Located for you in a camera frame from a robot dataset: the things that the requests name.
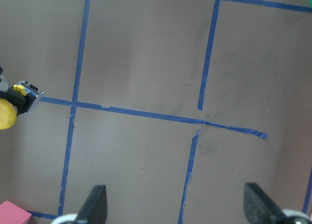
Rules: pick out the yellow black button switch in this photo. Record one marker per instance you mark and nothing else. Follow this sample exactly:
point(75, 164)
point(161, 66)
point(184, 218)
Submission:
point(16, 100)

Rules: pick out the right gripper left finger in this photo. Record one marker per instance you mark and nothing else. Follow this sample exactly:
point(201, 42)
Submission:
point(95, 209)

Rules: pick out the upper pink cube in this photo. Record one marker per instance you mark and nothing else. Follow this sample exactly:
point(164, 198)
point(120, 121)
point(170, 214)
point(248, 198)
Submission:
point(12, 214)

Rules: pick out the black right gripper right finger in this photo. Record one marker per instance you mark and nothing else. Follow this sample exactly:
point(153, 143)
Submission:
point(259, 208)

